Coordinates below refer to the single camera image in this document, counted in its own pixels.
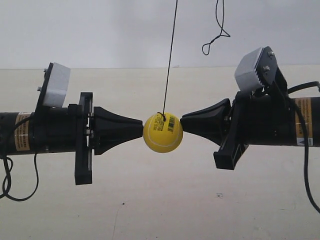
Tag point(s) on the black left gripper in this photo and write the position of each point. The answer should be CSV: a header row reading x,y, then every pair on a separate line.
x,y
68,129

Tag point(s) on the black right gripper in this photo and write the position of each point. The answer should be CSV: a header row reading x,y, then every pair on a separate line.
x,y
263,121

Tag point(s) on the yellow tennis ball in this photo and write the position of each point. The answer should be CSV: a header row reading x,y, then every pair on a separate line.
x,y
162,133

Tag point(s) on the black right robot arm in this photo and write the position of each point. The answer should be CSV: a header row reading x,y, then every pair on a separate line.
x,y
310,111

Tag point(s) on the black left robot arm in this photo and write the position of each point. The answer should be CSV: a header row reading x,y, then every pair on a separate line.
x,y
16,133

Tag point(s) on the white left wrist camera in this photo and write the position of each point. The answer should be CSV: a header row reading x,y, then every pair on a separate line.
x,y
55,86

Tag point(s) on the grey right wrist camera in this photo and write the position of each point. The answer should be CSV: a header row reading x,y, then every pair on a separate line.
x,y
259,70

